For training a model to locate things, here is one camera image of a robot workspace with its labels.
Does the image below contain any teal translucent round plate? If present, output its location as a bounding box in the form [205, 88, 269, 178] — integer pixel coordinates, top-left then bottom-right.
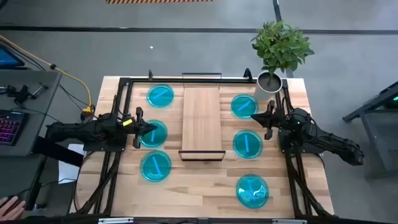
[230, 93, 259, 119]
[139, 119, 169, 149]
[235, 174, 270, 210]
[232, 129, 264, 159]
[139, 150, 172, 183]
[146, 83, 175, 108]

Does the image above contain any green leafy plant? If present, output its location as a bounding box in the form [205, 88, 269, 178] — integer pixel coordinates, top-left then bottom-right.
[251, 20, 315, 78]

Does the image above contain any person's hand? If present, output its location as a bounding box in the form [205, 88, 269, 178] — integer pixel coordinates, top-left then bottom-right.
[0, 195, 26, 221]

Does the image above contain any wooden tray with handles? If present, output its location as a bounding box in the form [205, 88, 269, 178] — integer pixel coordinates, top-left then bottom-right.
[178, 72, 226, 162]

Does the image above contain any grey desk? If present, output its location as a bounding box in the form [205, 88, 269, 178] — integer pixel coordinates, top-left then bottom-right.
[0, 70, 62, 156]

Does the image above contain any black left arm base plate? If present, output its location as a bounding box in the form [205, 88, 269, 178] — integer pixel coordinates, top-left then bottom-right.
[83, 141, 127, 152]

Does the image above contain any silver metal bracket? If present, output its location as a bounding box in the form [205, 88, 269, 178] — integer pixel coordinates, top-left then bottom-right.
[272, 218, 307, 224]
[98, 217, 134, 224]

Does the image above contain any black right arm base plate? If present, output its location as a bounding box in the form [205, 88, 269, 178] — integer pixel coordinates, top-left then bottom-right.
[278, 129, 324, 155]

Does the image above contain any white paper sheet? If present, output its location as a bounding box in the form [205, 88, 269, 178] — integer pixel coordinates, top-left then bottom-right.
[58, 143, 85, 184]

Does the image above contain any black flat bar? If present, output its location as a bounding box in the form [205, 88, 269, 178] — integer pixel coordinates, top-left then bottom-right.
[32, 136, 85, 167]

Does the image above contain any black clamp tool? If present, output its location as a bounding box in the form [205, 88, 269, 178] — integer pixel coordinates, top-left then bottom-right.
[6, 82, 49, 105]

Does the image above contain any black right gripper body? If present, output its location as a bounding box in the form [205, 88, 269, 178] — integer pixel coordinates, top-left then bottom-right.
[264, 100, 287, 141]

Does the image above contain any backlit computer keyboard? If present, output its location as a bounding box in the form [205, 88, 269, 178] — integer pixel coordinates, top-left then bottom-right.
[0, 109, 29, 146]

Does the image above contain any yellow cable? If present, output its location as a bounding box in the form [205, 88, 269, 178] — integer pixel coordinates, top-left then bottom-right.
[0, 34, 95, 113]

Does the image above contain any computer monitor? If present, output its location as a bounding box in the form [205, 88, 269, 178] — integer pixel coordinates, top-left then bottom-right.
[0, 45, 25, 69]

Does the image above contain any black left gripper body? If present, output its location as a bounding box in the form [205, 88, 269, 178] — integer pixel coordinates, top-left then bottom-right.
[119, 106, 144, 149]

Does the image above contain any white plant pot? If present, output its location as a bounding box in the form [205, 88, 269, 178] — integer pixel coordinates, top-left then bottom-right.
[253, 70, 284, 102]

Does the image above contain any black aluminium rig frame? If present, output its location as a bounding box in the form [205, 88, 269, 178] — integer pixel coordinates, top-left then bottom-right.
[74, 68, 335, 218]

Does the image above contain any black metal stand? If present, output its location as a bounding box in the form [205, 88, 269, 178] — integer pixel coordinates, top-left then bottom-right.
[341, 81, 398, 180]

